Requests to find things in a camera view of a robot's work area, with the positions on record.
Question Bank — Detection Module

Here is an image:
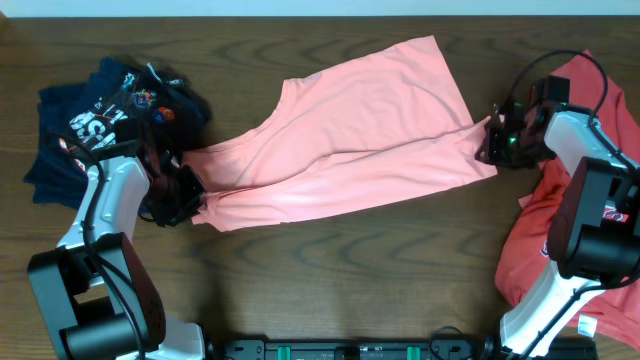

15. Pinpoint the pink t-shirt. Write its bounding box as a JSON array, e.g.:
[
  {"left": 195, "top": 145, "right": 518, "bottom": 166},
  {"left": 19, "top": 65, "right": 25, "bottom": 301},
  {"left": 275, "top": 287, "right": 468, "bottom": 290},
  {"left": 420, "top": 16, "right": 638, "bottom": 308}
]
[{"left": 183, "top": 36, "right": 497, "bottom": 232}]

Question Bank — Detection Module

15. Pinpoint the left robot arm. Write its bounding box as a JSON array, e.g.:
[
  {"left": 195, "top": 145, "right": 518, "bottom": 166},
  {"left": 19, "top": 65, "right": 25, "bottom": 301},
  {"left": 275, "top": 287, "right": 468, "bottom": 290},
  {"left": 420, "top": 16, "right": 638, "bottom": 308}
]
[{"left": 27, "top": 137, "right": 208, "bottom": 360}]

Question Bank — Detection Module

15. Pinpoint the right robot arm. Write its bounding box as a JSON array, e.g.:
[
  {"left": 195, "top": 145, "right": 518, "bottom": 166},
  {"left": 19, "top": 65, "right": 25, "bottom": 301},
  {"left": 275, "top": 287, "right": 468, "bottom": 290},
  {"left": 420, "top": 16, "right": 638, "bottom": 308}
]
[{"left": 478, "top": 99, "right": 639, "bottom": 359}]

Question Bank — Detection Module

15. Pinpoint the black printed folded shirt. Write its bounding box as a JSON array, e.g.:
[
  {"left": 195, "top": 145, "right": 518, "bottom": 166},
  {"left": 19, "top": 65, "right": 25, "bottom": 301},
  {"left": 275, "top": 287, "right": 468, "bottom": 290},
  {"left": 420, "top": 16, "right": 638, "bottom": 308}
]
[{"left": 47, "top": 57, "right": 212, "bottom": 168}]

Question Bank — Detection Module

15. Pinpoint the red printed t-shirt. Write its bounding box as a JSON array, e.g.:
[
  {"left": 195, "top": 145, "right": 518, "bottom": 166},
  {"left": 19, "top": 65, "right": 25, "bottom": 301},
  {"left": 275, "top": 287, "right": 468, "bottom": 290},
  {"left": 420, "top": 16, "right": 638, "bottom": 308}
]
[{"left": 481, "top": 51, "right": 639, "bottom": 358}]

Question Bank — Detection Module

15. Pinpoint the navy folded shirt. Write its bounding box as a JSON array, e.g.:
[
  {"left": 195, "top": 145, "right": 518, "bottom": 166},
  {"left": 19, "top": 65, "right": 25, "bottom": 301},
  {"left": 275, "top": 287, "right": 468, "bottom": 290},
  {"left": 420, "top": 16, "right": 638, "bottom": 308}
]
[{"left": 24, "top": 70, "right": 98, "bottom": 209}]

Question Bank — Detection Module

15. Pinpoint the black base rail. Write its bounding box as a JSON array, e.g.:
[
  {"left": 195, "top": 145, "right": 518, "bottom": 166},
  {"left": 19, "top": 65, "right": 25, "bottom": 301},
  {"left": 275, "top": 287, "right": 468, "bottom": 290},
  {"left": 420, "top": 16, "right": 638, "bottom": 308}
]
[{"left": 219, "top": 338, "right": 599, "bottom": 360}]

